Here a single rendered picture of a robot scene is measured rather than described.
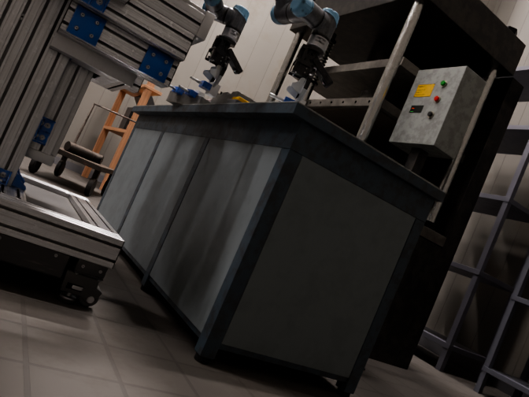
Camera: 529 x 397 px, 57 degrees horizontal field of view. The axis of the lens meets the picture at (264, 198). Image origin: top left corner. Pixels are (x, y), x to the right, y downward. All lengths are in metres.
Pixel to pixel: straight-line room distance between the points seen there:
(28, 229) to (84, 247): 0.16
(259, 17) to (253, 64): 0.82
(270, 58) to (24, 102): 7.85
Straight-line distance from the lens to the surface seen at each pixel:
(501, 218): 3.78
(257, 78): 9.22
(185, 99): 2.36
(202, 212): 1.78
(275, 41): 9.46
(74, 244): 1.49
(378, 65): 2.90
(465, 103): 2.49
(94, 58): 1.71
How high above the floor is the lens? 0.44
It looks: 3 degrees up
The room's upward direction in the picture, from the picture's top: 24 degrees clockwise
